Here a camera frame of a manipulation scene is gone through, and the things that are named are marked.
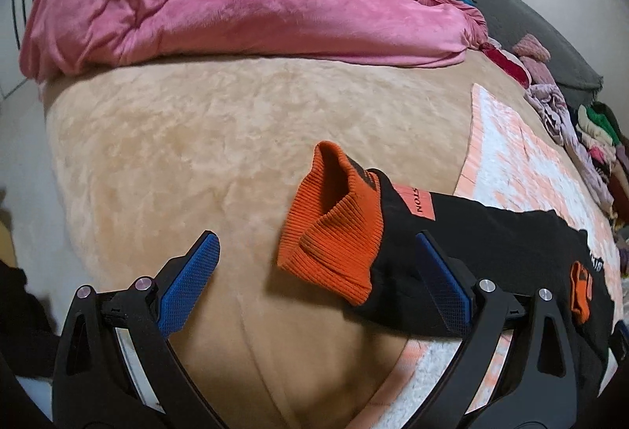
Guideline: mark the dark cloth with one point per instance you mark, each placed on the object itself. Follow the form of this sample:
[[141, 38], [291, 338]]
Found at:
[[22, 316]]

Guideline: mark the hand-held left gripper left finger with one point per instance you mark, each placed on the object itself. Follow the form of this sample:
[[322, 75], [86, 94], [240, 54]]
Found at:
[[189, 281]]

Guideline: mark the crumpled purple cloth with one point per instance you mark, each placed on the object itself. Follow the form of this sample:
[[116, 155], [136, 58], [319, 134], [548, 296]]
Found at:
[[623, 247]]

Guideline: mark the beige fleece blanket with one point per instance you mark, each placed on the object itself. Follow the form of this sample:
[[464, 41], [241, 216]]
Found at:
[[172, 139]]

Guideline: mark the peach and white patterned blanket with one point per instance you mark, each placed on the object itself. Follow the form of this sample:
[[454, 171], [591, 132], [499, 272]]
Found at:
[[516, 164]]

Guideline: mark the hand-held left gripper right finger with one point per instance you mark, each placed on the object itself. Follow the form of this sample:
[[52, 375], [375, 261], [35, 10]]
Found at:
[[444, 281]]

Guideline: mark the black sweater with orange cuffs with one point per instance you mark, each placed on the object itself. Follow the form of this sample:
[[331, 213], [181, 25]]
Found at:
[[491, 232]]

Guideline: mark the red cloth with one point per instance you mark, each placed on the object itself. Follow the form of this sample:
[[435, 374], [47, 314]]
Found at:
[[506, 63]]

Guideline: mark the pink fluffy cloth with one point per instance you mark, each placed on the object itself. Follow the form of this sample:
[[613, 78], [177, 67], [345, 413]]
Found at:
[[530, 47]]

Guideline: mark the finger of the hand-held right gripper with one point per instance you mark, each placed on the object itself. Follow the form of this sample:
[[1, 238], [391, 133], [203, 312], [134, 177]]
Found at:
[[621, 335]]

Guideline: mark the pile of folded clothes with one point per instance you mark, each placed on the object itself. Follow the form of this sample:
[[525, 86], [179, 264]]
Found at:
[[599, 134]]

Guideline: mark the pile of assorted clothes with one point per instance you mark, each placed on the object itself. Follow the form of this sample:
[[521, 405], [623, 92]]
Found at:
[[555, 110]]

